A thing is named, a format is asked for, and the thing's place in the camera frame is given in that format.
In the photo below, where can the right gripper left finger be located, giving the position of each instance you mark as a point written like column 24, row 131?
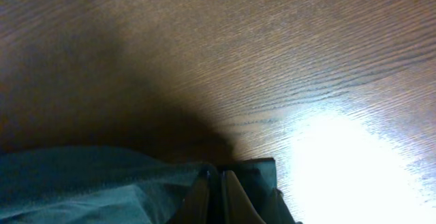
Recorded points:
column 200, row 205

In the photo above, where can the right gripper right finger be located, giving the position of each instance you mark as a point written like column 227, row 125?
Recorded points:
column 241, row 193

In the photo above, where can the dark green t-shirt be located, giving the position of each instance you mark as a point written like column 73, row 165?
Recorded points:
column 100, row 184

